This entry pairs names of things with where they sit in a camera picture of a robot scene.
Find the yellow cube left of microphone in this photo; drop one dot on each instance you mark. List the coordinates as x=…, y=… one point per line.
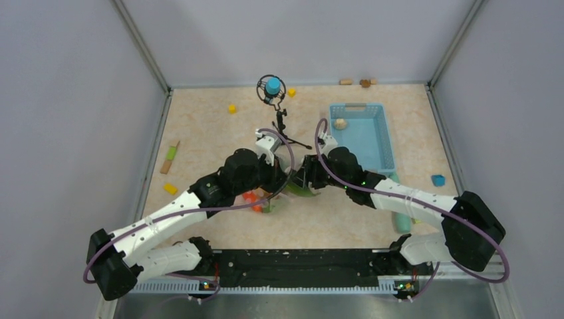
x=232, y=109

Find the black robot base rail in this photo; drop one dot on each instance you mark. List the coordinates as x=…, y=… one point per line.
x=305, y=268

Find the dark green cucumber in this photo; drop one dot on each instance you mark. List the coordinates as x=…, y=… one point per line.
x=299, y=191

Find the smooth orange carrot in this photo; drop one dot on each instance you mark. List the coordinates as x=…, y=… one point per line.
x=254, y=197

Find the teal cylinder roller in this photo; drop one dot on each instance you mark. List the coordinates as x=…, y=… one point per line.
x=402, y=223

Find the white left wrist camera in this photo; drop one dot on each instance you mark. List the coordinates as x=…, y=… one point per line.
x=267, y=143

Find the green and wood block stick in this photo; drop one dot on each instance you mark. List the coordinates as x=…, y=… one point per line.
x=169, y=157

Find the blue cube block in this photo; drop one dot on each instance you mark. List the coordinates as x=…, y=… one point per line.
x=438, y=180

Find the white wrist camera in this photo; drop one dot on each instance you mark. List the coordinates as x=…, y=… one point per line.
x=326, y=143
x=267, y=143

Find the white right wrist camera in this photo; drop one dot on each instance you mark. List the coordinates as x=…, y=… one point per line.
x=326, y=143

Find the clear pink zip top bag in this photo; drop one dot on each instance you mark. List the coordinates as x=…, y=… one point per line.
x=275, y=191

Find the yellow block near left edge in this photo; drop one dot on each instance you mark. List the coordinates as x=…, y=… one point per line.
x=169, y=188

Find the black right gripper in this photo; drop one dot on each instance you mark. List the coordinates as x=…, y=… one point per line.
x=309, y=171

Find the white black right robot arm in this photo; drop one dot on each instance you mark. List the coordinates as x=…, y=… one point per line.
x=467, y=233

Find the blue microphone in shock mount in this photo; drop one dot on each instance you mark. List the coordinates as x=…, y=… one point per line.
x=271, y=90

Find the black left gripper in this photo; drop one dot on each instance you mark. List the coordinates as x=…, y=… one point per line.
x=277, y=174

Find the wooden cork pieces at wall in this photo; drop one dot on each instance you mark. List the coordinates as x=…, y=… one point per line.
x=364, y=83

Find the light blue perforated plastic basket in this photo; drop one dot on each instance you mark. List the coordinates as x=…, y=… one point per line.
x=367, y=135

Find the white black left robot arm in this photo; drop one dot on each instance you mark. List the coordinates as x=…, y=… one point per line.
x=118, y=260

